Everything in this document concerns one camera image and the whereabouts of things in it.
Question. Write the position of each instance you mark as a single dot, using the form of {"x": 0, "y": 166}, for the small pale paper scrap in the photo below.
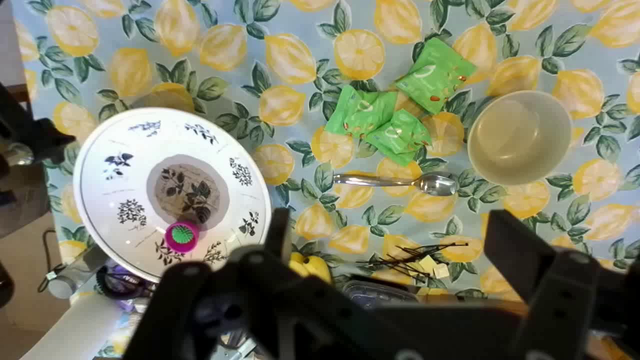
{"x": 435, "y": 268}

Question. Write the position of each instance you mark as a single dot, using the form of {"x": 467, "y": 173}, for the dark thin twig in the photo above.
{"x": 412, "y": 252}

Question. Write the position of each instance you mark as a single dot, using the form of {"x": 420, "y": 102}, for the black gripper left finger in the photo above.
{"x": 266, "y": 306}

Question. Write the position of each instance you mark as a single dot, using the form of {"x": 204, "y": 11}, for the green sachet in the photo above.
{"x": 400, "y": 139}
{"x": 433, "y": 72}
{"x": 356, "y": 113}

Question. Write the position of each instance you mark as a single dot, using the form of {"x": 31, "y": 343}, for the beige bowl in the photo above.
{"x": 520, "y": 137}

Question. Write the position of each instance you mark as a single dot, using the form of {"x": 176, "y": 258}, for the black plastic food container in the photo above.
{"x": 381, "y": 292}

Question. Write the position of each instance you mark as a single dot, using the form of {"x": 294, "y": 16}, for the white floral plate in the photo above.
{"x": 113, "y": 192}

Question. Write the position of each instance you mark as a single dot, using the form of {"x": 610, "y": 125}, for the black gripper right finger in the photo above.
{"x": 561, "y": 301}

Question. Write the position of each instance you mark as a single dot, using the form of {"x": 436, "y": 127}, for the pink and green cap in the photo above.
{"x": 182, "y": 236}

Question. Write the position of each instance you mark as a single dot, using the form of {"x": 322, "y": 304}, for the silver spoon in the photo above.
{"x": 436, "y": 185}

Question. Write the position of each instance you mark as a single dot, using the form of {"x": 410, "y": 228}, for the lemon print tablecloth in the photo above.
{"x": 300, "y": 26}

